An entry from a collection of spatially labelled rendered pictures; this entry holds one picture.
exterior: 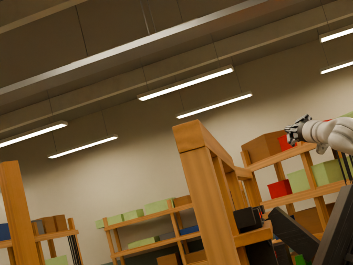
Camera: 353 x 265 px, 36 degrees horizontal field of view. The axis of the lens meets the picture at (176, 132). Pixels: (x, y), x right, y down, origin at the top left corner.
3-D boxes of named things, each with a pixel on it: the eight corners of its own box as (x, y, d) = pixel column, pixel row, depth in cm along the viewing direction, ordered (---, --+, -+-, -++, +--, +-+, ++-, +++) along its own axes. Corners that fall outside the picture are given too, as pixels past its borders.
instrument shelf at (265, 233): (272, 226, 280) (270, 219, 281) (273, 238, 192) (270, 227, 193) (226, 238, 284) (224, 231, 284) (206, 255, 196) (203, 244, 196)
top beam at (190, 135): (236, 171, 317) (231, 156, 319) (205, 145, 171) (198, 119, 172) (221, 175, 318) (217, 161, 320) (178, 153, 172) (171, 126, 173)
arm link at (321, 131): (321, 112, 171) (307, 135, 170) (352, 113, 157) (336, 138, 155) (336, 124, 173) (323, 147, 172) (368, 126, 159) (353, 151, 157)
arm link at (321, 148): (320, 155, 178) (331, 157, 172) (296, 135, 174) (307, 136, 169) (334, 133, 179) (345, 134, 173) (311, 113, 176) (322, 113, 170)
